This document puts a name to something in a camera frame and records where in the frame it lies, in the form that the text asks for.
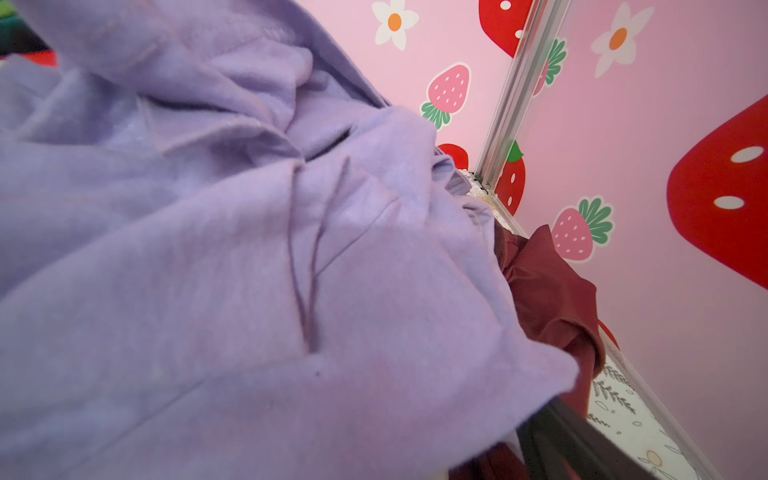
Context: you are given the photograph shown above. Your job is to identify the dark maroon cloth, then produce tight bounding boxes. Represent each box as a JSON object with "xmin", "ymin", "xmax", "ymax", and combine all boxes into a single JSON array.
[{"xmin": 448, "ymin": 223, "xmax": 607, "ymax": 480}]

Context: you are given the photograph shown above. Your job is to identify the lavender purple cloth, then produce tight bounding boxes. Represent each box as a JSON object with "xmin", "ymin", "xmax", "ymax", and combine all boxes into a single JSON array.
[{"xmin": 1, "ymin": 1, "xmax": 578, "ymax": 479}]

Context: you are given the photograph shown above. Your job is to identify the aluminium corner frame post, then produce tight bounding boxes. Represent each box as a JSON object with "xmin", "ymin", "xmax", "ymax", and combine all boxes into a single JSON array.
[{"xmin": 473, "ymin": 0, "xmax": 572, "ymax": 192}]

